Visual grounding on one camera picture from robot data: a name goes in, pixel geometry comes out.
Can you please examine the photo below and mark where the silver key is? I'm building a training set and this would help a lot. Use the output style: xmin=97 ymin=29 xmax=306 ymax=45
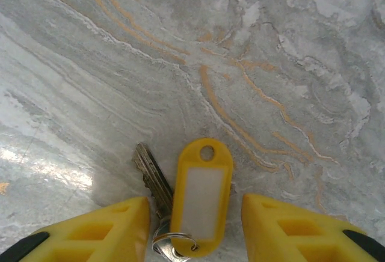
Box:
xmin=132 ymin=142 xmax=181 ymax=260

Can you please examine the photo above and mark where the small silver split ring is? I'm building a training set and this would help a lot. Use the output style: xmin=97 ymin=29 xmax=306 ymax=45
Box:
xmin=150 ymin=231 xmax=200 ymax=257

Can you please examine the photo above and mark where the small tan wooden block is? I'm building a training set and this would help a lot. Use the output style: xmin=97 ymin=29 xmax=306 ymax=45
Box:
xmin=168 ymin=138 xmax=234 ymax=260

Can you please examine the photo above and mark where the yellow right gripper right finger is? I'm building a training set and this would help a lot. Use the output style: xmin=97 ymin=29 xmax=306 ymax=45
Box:
xmin=242 ymin=192 xmax=385 ymax=262

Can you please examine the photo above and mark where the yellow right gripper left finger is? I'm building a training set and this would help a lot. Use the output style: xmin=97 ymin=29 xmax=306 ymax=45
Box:
xmin=0 ymin=196 xmax=151 ymax=262

